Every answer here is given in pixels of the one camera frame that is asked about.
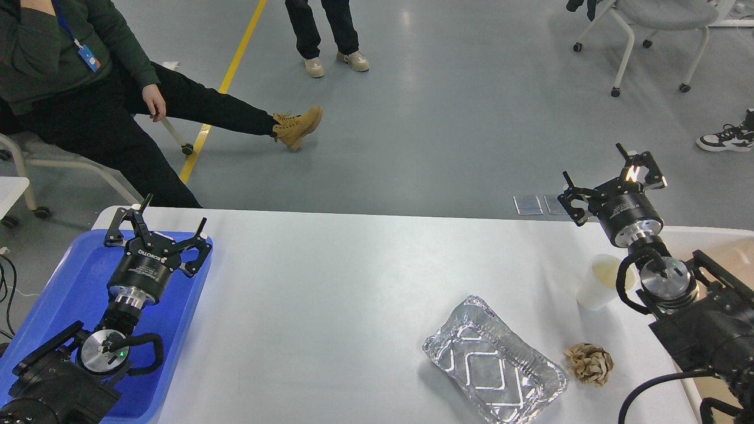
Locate white chair under seated person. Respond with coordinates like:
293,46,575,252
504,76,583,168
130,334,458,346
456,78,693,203
1,118,194,219

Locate left floor socket plate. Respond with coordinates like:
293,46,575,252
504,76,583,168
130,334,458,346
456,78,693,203
512,195,544,216

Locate floor socket plate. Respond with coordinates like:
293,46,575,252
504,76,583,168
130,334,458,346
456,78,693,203
512,195,544,216
543,195,568,216

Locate aluminium foil tray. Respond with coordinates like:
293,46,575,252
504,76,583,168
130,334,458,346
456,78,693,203
422,295,568,423

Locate white side table corner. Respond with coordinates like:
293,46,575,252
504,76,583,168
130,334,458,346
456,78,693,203
0,176,29,219

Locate seated person green jacket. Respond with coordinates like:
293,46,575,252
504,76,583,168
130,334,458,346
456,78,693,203
1,1,323,208

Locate standing person dark trousers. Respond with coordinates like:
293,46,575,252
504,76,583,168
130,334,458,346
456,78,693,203
285,0,371,79

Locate right floor socket plate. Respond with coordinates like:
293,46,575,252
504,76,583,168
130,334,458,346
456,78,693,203
543,195,568,216

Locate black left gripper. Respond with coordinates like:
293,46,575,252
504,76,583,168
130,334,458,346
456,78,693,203
103,194,212,307

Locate black cables at left edge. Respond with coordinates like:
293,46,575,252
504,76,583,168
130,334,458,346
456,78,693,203
0,247,19,342

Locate beige plastic bin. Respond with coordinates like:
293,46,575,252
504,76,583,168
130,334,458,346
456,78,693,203
662,227,753,423

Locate grey office chair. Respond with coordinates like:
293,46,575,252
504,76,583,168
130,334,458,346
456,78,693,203
566,1,719,98

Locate white paper cup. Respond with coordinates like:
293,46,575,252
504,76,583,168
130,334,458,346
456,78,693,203
576,253,623,311

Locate blue plastic tray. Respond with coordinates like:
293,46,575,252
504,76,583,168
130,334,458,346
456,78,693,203
1,229,212,423

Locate black white sneaker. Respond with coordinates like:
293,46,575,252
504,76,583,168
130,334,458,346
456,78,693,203
696,108,753,153

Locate crumpled brown paper ball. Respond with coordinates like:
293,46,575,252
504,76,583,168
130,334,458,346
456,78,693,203
563,343,614,387

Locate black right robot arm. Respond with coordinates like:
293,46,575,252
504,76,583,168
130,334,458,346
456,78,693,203
558,143,753,423

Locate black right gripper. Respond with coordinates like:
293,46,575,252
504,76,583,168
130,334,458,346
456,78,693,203
557,143,667,248

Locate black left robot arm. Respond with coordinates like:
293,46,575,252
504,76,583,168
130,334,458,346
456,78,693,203
2,205,212,423

